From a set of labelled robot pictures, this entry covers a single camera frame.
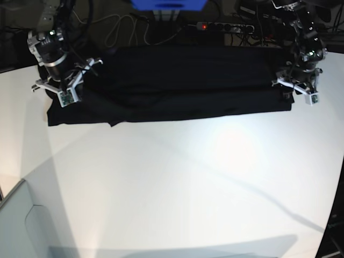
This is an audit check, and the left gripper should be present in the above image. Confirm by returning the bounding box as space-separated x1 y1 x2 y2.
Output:
271 66 323 95

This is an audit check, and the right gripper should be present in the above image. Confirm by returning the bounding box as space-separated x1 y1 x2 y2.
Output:
31 58 104 97

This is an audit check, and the black T-shirt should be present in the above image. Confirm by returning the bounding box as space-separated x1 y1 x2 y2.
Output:
47 46 294 127

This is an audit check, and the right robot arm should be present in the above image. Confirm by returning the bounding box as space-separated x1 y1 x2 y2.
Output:
27 1 103 102

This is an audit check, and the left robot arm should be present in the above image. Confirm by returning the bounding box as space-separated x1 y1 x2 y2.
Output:
272 1 327 106

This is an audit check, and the blue box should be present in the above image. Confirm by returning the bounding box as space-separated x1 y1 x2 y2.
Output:
131 0 207 11

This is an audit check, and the black power strip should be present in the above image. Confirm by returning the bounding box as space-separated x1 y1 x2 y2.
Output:
188 21 255 34

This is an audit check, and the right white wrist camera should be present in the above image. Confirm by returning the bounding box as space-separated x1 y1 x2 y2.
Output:
57 88 81 108

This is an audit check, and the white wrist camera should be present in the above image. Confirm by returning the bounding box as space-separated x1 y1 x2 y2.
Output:
304 92 319 106
57 88 81 108

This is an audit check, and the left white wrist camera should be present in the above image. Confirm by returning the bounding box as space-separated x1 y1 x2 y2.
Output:
304 92 319 106

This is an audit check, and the grey looped cable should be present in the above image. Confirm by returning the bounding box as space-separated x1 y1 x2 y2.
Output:
72 10 189 49

